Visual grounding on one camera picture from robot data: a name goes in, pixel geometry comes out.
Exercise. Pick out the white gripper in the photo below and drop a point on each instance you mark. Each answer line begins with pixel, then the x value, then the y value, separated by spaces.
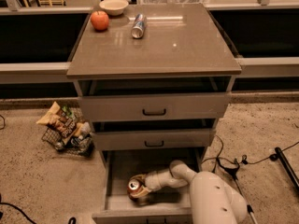
pixel 154 181

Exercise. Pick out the red coke can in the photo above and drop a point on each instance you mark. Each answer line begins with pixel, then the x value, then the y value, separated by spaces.
pixel 135 189

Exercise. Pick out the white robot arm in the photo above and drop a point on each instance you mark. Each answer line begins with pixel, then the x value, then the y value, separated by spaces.
pixel 212 200

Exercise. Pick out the bottom drawer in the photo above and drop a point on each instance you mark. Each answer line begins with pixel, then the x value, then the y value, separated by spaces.
pixel 166 206

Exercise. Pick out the drawer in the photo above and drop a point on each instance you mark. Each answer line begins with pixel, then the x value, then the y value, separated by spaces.
pixel 154 106
pixel 166 206
pixel 153 139

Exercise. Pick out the middle drawer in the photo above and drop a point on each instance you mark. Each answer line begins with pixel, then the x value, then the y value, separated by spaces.
pixel 153 139

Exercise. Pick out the top drawer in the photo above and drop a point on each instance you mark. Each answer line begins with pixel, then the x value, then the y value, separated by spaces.
pixel 154 106

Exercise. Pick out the grey drawer cabinet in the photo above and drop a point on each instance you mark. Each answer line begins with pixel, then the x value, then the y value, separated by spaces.
pixel 180 52

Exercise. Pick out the blue silver soda can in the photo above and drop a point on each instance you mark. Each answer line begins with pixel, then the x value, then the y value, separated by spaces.
pixel 139 26

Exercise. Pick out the brown chip bag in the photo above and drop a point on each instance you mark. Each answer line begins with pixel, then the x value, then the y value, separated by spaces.
pixel 57 120

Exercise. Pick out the black bar on floor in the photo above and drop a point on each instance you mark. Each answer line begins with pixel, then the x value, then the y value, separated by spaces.
pixel 287 167

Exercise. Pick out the red apple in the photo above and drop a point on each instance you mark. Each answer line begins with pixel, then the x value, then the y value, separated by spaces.
pixel 99 20

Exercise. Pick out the white bowl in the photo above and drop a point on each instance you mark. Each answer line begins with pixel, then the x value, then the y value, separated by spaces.
pixel 114 7

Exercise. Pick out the wire basket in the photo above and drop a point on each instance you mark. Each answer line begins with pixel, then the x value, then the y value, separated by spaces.
pixel 81 145

